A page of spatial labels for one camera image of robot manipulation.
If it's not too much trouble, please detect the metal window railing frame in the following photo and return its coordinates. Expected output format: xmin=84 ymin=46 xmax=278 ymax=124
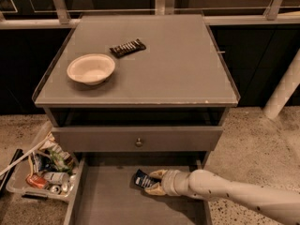
xmin=0 ymin=0 xmax=300 ymax=29

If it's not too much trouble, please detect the grey top drawer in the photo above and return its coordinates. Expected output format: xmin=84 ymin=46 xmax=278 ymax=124
xmin=52 ymin=127 xmax=223 ymax=152

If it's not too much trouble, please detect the clear plastic storage bin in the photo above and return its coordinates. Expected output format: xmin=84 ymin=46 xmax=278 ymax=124
xmin=6 ymin=122 xmax=79 ymax=203

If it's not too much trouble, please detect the round metal drawer knob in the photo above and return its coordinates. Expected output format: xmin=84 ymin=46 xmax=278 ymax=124
xmin=135 ymin=138 xmax=143 ymax=147

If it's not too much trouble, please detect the white paper bowl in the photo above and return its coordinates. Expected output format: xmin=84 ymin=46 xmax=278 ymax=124
xmin=67 ymin=54 xmax=115 ymax=85

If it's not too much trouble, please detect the red soda can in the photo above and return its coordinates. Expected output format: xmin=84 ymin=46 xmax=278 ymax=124
xmin=26 ymin=173 xmax=49 ymax=189

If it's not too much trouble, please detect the open grey middle drawer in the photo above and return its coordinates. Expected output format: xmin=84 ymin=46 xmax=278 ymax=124
xmin=63 ymin=155 xmax=213 ymax=225

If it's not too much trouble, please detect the dark brown snack bar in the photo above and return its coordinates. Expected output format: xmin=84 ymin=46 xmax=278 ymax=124
xmin=110 ymin=38 xmax=146 ymax=58

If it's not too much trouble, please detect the silver soda can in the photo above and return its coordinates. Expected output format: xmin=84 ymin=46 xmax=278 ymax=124
xmin=43 ymin=172 xmax=69 ymax=185

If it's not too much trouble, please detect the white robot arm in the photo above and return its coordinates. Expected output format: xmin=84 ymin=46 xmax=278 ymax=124
xmin=146 ymin=56 xmax=300 ymax=225

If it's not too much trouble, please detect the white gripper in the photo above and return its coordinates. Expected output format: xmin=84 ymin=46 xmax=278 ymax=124
xmin=144 ymin=170 xmax=191 ymax=196

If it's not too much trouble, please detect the green snack bag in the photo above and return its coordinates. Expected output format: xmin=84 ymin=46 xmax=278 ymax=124
xmin=50 ymin=150 xmax=74 ymax=173

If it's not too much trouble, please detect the blue rxbar blueberry bar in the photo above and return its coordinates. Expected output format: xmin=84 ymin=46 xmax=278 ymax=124
xmin=134 ymin=170 xmax=158 ymax=188

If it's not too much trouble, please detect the white pole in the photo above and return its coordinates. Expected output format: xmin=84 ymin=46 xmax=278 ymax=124
xmin=0 ymin=138 xmax=48 ymax=177

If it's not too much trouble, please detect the black flat bin lid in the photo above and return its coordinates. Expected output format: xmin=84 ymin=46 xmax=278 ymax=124
xmin=0 ymin=149 xmax=23 ymax=197

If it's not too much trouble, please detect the grey drawer cabinet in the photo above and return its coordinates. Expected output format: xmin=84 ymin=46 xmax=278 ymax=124
xmin=33 ymin=15 xmax=239 ymax=159

